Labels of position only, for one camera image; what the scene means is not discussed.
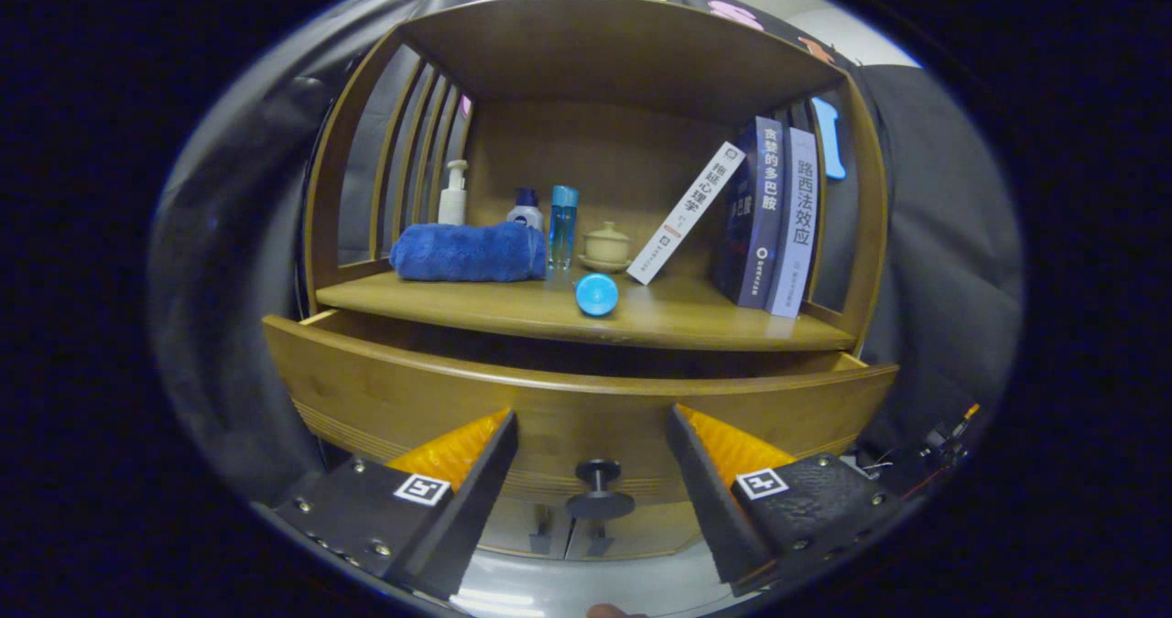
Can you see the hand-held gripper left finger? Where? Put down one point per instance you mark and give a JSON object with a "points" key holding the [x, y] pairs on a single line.
{"points": [[476, 499]]}

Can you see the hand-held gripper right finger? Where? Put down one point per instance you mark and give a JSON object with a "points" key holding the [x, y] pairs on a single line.
{"points": [[710, 504]]}

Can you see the wooden drawer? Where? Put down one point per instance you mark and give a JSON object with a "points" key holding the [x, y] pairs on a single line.
{"points": [[568, 407]]}

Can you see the blue and white tube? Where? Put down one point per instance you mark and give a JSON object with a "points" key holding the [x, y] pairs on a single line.
{"points": [[597, 295]]}

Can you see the wooden cabinet door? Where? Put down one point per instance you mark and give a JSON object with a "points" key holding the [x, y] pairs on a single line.
{"points": [[513, 528], [650, 533]]}

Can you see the wooden countertop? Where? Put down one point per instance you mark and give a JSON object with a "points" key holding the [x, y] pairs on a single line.
{"points": [[678, 320]]}

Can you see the wooden cabinet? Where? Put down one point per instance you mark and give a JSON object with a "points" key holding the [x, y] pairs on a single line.
{"points": [[586, 151]]}

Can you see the rolled blue towel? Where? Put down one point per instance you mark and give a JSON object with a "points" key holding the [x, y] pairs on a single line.
{"points": [[467, 252]]}

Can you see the beige lidded teacup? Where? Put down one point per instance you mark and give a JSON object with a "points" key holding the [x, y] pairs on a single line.
{"points": [[606, 247]]}

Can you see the clear blue bottle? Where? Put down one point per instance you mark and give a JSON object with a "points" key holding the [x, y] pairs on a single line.
{"points": [[563, 229]]}

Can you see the dark blue book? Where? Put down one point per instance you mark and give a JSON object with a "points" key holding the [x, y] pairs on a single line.
{"points": [[755, 215]]}

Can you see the pale lavender book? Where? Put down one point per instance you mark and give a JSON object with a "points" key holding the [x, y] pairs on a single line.
{"points": [[797, 224]]}

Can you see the white bottle with blue cap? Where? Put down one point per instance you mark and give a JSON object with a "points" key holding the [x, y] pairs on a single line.
{"points": [[526, 211]]}

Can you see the white book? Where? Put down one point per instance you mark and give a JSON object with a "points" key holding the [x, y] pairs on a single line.
{"points": [[687, 211]]}

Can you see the white pump bottle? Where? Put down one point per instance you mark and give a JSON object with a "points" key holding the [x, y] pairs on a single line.
{"points": [[452, 201]]}

